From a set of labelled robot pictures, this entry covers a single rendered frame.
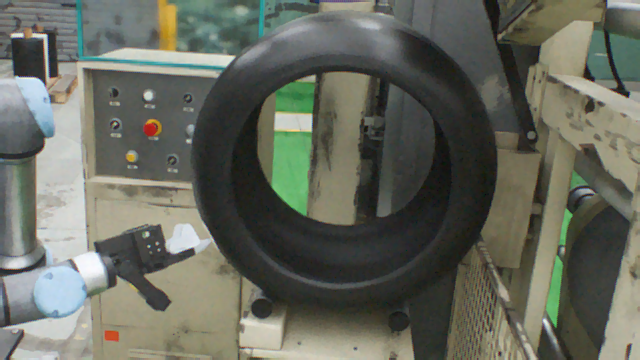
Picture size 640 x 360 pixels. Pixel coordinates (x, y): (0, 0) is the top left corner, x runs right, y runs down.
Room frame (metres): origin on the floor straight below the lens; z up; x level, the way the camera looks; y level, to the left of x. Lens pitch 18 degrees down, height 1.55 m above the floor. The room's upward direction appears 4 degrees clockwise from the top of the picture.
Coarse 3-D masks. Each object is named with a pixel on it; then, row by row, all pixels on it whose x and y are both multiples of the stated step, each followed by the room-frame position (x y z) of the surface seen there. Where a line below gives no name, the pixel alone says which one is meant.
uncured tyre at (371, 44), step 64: (256, 64) 1.13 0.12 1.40; (320, 64) 1.11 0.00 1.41; (384, 64) 1.11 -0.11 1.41; (448, 64) 1.14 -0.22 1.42; (256, 128) 1.42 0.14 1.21; (448, 128) 1.10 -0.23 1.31; (256, 192) 1.40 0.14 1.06; (448, 192) 1.37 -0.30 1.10; (256, 256) 1.11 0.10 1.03; (320, 256) 1.37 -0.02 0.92; (384, 256) 1.35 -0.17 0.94; (448, 256) 1.10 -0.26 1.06
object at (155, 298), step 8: (120, 272) 1.01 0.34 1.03; (128, 272) 1.01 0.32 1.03; (136, 272) 1.02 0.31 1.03; (128, 280) 1.01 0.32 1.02; (136, 280) 1.01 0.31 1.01; (144, 280) 1.02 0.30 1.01; (136, 288) 1.01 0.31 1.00; (144, 288) 1.02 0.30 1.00; (152, 288) 1.03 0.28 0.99; (144, 296) 1.02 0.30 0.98; (152, 296) 1.02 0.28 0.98; (160, 296) 1.03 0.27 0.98; (168, 296) 1.05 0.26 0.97; (152, 304) 1.03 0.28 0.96; (160, 304) 1.02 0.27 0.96; (168, 304) 1.03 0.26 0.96
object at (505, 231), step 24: (504, 144) 1.60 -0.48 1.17; (528, 144) 1.50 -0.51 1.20; (504, 168) 1.41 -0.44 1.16; (528, 168) 1.41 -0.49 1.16; (504, 192) 1.41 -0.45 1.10; (528, 192) 1.41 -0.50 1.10; (504, 216) 1.41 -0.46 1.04; (528, 216) 1.41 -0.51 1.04; (504, 240) 1.41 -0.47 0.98; (504, 264) 1.41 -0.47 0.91
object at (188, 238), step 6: (186, 228) 1.10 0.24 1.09; (192, 228) 1.10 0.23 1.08; (180, 234) 1.09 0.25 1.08; (186, 234) 1.09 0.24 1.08; (192, 234) 1.10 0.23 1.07; (174, 240) 1.08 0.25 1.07; (180, 240) 1.08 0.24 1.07; (186, 240) 1.09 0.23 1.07; (192, 240) 1.09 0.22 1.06; (198, 240) 1.10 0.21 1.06; (210, 240) 1.13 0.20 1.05; (174, 246) 1.07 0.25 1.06; (180, 246) 1.08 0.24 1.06; (186, 246) 1.08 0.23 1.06; (192, 246) 1.09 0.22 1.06; (198, 246) 1.09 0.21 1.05; (204, 246) 1.10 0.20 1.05; (174, 252) 1.06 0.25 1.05; (198, 252) 1.09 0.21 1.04
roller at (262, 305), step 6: (258, 288) 1.20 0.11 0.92; (258, 294) 1.17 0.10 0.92; (264, 294) 1.16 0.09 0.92; (270, 294) 1.17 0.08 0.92; (258, 300) 1.14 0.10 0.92; (264, 300) 1.14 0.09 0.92; (270, 300) 1.15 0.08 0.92; (252, 306) 1.14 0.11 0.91; (258, 306) 1.14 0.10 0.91; (264, 306) 1.14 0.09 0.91; (270, 306) 1.14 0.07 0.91; (252, 312) 1.14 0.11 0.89; (258, 312) 1.14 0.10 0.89; (264, 312) 1.14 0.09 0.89; (270, 312) 1.14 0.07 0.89
